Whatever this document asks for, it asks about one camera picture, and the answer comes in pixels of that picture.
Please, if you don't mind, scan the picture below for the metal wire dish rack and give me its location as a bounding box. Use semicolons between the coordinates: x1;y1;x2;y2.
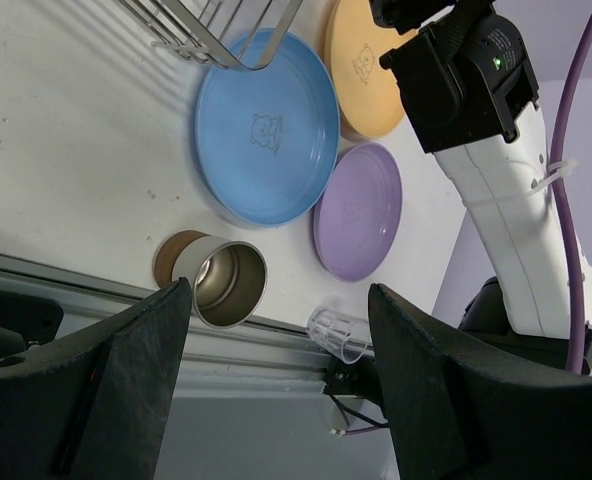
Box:
119;0;302;72

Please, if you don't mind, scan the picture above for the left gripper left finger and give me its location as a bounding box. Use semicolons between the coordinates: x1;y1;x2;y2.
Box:
0;279;192;479

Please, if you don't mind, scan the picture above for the steel cup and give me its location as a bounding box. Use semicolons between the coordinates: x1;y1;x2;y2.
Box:
153;230;267;329

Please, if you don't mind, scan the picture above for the aluminium mounting rail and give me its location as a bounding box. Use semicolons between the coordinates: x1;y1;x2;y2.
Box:
0;254;330;398

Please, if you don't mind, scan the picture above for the clear glass cup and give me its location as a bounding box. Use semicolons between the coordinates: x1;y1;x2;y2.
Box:
306;308;371;365

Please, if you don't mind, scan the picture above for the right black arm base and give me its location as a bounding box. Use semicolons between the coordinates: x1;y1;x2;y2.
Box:
321;357;392;431

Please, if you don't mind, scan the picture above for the purple plate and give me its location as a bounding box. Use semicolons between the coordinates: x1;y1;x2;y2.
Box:
313;142;403;283

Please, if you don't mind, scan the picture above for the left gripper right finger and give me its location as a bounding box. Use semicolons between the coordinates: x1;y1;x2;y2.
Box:
368;284;592;479

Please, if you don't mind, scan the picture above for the orange plate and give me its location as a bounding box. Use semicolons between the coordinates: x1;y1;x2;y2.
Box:
323;0;417;139

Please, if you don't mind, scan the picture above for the blue plate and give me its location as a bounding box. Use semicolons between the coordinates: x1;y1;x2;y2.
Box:
194;33;340;227

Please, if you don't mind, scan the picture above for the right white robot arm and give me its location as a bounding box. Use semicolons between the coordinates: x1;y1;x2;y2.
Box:
370;1;592;373

